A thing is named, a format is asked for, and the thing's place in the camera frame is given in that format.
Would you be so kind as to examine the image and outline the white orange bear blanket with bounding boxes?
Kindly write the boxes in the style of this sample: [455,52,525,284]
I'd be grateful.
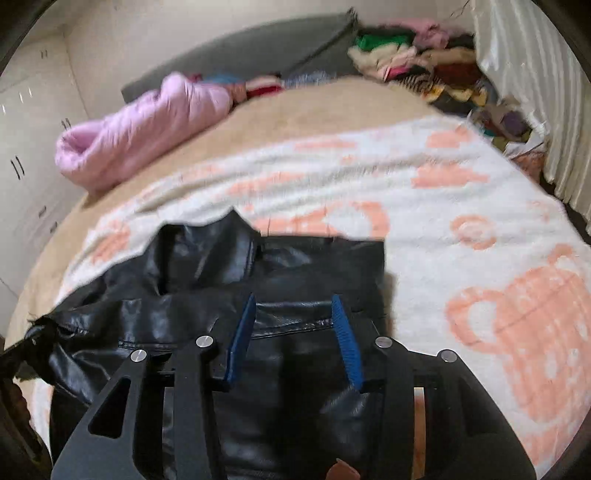
[59,117,590,479]

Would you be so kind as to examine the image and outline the person's right hand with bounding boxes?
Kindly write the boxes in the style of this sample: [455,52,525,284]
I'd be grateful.
[325,459,361,480]

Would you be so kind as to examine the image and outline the red blue clothes at headboard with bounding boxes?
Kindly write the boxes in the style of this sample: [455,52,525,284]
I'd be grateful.
[188,71,337,104]

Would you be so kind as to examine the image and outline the white satin curtain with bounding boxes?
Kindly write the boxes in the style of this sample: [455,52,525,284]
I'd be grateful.
[472,1,590,220]

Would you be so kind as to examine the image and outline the white wardrobe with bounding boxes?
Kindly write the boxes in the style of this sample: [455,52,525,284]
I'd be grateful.
[1,35,87,337]

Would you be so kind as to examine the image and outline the beige bed sheet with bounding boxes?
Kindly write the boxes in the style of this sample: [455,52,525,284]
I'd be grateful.
[6,77,436,345]

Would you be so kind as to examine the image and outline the pink puffy quilt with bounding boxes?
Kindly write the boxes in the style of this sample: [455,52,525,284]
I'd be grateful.
[55,72,235,193]

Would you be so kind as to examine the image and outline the black leather jacket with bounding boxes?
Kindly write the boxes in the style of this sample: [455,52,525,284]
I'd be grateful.
[1,212,389,479]

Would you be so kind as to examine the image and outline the pile of folded clothes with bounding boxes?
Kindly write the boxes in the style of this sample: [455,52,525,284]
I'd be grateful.
[346,18,537,149]

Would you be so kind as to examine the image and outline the grey headboard cushion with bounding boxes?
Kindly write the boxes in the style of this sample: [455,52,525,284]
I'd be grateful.
[121,9,358,103]

